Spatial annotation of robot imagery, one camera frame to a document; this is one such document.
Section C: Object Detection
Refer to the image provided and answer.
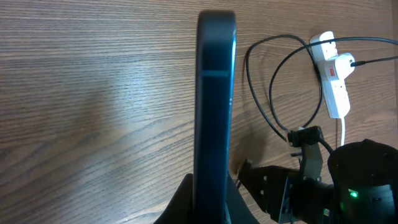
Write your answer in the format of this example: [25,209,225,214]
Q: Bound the black USB charging cable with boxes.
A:
[245,34,398,142]

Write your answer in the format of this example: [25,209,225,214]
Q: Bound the blue Samsung Galaxy smartphone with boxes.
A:
[193,10,236,223]

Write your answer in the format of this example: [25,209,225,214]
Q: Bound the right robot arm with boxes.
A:
[238,126,397,223]

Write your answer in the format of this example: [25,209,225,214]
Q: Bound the white power strip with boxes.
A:
[310,31,351,120]

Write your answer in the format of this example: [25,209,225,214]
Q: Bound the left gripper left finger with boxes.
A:
[154,174,193,224]

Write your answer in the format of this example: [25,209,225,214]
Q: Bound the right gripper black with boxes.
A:
[238,126,333,223]

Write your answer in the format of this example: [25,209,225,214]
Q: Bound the white charger plug adapter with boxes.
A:
[321,53,355,81]

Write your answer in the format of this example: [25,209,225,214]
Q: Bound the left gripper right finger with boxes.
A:
[226,174,259,224]

